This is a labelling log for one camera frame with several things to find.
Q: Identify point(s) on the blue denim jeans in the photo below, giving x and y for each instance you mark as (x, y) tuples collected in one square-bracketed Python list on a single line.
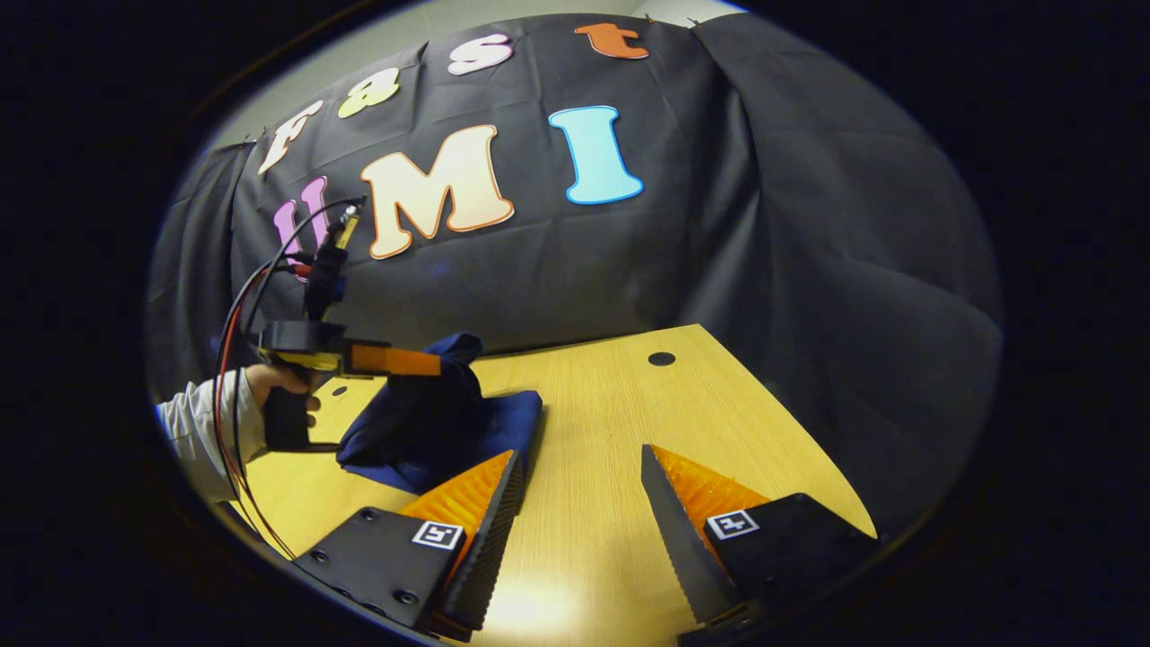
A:
[(422, 422)]

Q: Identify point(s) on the black backdrop cloth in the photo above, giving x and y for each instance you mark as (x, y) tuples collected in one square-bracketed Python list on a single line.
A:
[(764, 270)]

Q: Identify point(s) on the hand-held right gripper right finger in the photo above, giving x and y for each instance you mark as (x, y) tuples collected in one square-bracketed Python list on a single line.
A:
[(674, 539)]

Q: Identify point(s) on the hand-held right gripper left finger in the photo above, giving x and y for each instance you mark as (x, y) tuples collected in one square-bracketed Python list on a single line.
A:
[(490, 548)]

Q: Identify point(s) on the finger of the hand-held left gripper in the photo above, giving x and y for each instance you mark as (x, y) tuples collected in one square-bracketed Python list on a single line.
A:
[(395, 360)]

